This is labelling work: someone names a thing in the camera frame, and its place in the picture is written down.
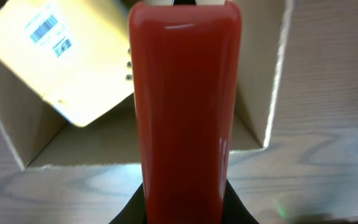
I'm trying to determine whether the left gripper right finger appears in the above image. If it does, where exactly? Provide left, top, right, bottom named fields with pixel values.
left=222, top=180, right=259, bottom=224

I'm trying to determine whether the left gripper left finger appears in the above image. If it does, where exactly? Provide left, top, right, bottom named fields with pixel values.
left=109, top=184, right=147, bottom=224

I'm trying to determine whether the yellow sticky note pad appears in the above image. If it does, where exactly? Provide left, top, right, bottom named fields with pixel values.
left=0, top=0, right=134, bottom=127

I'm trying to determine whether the open cardboard box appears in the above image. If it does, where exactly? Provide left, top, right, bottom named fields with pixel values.
left=0, top=1, right=293, bottom=170

